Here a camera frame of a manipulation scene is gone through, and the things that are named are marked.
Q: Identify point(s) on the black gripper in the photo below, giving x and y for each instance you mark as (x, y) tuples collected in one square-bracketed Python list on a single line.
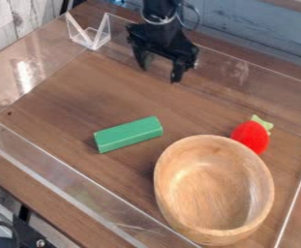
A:
[(162, 40)]

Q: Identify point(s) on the red toy strawberry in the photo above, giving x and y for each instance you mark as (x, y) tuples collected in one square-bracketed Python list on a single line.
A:
[(253, 134)]

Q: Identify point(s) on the green rectangular block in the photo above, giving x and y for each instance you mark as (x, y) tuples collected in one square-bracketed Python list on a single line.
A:
[(126, 134)]

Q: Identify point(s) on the wooden bowl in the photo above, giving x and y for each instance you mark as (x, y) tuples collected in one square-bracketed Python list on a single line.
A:
[(213, 189)]

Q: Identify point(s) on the black clamp under table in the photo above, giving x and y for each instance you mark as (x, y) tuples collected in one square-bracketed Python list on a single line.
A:
[(18, 235)]

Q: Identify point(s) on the clear acrylic corner bracket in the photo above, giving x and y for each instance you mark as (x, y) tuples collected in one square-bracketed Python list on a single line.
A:
[(89, 37)]

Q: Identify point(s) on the clear acrylic back wall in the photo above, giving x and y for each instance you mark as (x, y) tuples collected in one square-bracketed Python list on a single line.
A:
[(232, 80)]

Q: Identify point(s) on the clear acrylic wall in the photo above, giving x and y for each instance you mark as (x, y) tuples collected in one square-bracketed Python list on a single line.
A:
[(82, 208), (232, 80)]

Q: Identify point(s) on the clear acrylic front wall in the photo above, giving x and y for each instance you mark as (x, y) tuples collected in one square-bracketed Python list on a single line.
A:
[(82, 208)]

